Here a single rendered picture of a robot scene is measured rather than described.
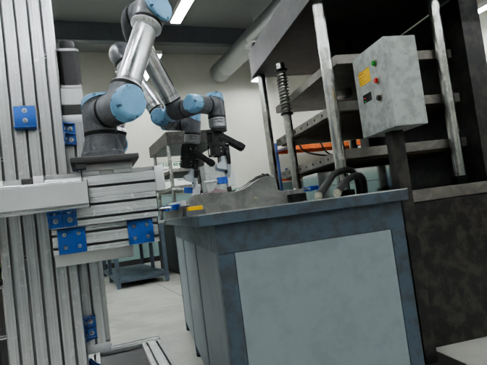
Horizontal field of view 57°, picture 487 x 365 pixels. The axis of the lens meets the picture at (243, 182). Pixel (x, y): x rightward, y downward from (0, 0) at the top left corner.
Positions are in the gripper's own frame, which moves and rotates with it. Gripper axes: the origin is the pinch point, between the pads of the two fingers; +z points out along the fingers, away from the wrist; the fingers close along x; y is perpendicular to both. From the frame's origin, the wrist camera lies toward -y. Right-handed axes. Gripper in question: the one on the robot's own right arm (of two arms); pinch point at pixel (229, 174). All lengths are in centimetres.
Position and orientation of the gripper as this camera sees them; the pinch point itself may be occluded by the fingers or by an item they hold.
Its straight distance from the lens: 189.4
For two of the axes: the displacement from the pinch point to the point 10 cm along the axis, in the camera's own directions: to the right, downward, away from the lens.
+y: -9.7, 1.1, -2.2
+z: 1.3, 9.9, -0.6
